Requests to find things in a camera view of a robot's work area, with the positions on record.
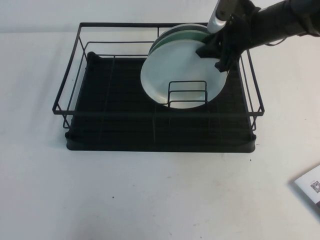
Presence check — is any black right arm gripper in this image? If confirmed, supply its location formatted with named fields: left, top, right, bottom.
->
left=195, top=9, right=261, bottom=74

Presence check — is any large white plate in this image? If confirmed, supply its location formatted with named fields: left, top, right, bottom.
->
left=140, top=37, right=231, bottom=110

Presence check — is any green plate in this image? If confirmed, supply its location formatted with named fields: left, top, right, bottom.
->
left=151, top=28, right=209, bottom=51

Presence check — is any black plastic drip tray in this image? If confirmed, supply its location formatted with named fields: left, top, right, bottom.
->
left=64, top=51, right=257, bottom=154

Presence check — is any white booklet with QR code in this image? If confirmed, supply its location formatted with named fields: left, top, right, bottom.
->
left=292, top=165, right=320, bottom=212

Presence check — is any thin black cable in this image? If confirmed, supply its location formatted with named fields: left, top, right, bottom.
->
left=264, top=36, right=289, bottom=48

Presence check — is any black wire dish rack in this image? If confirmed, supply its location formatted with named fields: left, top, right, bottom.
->
left=51, top=21, right=266, bottom=133

